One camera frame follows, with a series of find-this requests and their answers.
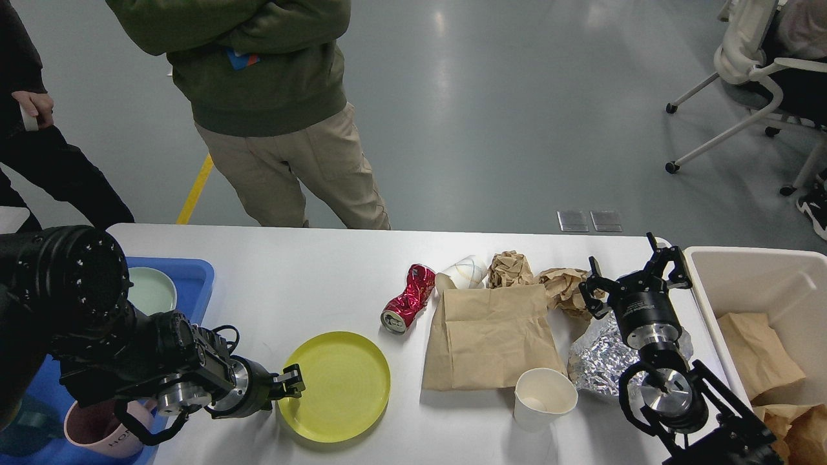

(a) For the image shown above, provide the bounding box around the crumpled aluminium foil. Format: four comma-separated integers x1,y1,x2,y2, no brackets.
567,311,693,402

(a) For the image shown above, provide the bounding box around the beige plastic bin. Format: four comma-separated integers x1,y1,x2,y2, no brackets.
685,247,826,409

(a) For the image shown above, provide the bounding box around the metal floor socket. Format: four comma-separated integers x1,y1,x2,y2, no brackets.
556,210,590,233
590,210,623,233

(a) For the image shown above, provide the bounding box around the metal floor socket left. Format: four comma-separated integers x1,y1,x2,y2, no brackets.
556,210,590,233

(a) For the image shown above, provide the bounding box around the person in green sweater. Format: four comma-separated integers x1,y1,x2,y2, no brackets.
107,1,390,230

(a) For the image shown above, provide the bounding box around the person in black clothes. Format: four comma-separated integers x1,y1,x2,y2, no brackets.
1,1,135,230

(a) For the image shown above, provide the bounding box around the white office chair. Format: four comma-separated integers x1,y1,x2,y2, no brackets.
665,1,825,196

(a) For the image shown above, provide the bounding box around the crumpled brown paper in bin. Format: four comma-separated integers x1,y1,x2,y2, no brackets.
753,404,826,464

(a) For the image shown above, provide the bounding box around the brown paper bag in bin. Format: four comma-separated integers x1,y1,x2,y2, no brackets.
716,313,806,400

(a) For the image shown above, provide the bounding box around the crumpled brown paper wad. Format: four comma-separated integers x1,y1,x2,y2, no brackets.
536,268,593,321

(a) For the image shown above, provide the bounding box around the pale green plate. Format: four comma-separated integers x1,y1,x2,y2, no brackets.
128,267,178,316

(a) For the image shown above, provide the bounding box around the flat brown paper bag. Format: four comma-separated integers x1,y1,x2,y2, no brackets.
421,284,567,391

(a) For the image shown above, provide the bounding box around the crushed red soda can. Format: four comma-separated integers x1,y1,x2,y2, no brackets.
380,263,436,335

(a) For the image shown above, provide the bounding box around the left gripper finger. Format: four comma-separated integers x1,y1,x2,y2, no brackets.
271,363,306,400

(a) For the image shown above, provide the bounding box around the crumpled brown paper ball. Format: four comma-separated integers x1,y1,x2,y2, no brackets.
487,251,538,289

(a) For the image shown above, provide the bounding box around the yellow plate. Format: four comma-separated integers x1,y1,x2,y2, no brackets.
278,331,391,442

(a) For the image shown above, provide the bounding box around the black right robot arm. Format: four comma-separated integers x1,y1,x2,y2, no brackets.
579,233,782,464

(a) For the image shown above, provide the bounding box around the dark teal mug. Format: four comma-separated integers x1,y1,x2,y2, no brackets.
1,395,65,457

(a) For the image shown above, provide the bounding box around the crushed white paper cup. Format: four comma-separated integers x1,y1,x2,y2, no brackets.
435,255,488,294

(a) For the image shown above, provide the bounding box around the white side table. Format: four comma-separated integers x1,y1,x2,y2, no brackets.
0,206,30,234

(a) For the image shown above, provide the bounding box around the pink mug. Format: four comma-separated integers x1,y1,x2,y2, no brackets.
64,399,145,459

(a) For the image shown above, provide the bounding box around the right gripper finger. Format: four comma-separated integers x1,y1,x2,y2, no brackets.
643,233,693,291
579,256,612,320

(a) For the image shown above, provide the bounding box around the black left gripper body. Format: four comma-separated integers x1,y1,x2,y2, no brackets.
207,357,273,420

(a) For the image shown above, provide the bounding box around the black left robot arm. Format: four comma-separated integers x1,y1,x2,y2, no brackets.
1,225,305,446

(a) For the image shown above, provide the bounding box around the metal floor socket right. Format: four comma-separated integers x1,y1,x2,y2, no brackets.
590,210,623,233

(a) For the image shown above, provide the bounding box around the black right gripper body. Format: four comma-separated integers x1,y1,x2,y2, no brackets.
611,271,683,351

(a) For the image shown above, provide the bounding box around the blue plastic tray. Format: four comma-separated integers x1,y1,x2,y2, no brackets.
1,257,215,464

